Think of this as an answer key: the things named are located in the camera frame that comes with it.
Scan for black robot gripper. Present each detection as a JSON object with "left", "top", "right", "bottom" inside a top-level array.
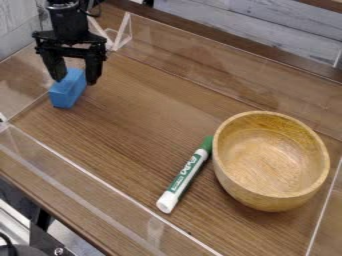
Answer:
[{"left": 32, "top": 6, "right": 107, "bottom": 85}]

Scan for blue rectangular block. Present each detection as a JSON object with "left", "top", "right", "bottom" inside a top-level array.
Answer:
[{"left": 48, "top": 68, "right": 87, "bottom": 108}]

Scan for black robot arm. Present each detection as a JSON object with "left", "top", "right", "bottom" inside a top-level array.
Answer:
[{"left": 32, "top": 0, "right": 107, "bottom": 85}]

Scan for brown wooden bowl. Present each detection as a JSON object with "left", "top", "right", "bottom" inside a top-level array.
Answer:
[{"left": 212, "top": 111, "right": 330, "bottom": 212}]

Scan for clear acrylic tray walls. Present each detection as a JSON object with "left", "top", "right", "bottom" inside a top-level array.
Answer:
[{"left": 0, "top": 7, "right": 342, "bottom": 256}]

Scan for green and white marker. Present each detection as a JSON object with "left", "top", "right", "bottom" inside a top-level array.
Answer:
[{"left": 156, "top": 136, "right": 214, "bottom": 214}]

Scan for black table leg bracket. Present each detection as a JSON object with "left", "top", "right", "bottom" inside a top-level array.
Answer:
[{"left": 29, "top": 208, "right": 75, "bottom": 256}]

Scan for black cable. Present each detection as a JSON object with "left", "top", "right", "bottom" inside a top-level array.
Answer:
[{"left": 0, "top": 231, "right": 19, "bottom": 256}]

